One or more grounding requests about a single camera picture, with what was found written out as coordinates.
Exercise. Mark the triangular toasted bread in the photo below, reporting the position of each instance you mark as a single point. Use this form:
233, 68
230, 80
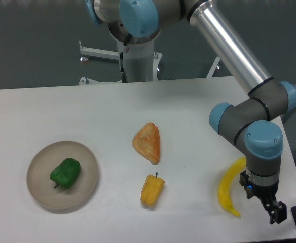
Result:
147, 142

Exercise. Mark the beige round plate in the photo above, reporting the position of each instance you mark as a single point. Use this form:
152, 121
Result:
51, 195

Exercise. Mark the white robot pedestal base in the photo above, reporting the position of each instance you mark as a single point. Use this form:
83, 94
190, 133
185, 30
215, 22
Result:
137, 58

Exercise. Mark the yellow bell pepper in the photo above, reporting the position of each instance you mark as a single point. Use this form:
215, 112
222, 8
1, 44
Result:
151, 190

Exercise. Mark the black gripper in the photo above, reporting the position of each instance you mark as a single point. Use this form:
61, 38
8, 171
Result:
265, 190

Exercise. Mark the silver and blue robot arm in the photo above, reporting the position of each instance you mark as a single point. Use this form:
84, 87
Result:
248, 126

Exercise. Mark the yellow banana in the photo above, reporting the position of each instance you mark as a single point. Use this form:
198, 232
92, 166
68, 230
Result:
223, 191

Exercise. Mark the green bell pepper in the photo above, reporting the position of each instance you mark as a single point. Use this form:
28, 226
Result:
66, 173

